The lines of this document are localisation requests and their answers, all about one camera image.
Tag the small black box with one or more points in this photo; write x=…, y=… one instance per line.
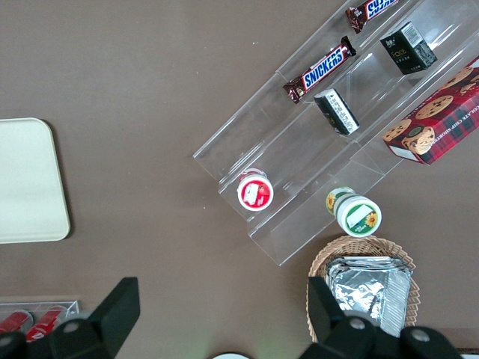
x=337, y=112
x=408, y=50

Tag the green lid yogurt cup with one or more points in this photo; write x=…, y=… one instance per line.
x=357, y=215

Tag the stack of foil containers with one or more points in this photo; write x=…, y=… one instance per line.
x=374, y=295

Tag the red chocolate chip cookie box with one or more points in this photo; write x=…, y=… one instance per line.
x=438, y=123

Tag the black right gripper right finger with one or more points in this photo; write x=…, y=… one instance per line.
x=355, y=340

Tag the red lid yogurt cup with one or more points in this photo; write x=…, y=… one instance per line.
x=255, y=192

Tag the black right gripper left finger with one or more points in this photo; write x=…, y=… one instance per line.
x=93, y=336

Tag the Snickers bar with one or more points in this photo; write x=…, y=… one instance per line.
x=370, y=11
x=322, y=69

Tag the beige plastic tray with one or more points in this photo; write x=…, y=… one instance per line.
x=30, y=179

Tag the red cola bottle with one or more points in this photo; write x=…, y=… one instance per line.
x=46, y=321
x=15, y=321

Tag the clear acrylic bottle rack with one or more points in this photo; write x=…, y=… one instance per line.
x=73, y=308

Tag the light wicker basket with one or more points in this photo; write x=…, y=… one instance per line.
x=359, y=245

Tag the clear acrylic tiered stand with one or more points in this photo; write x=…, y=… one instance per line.
x=299, y=157

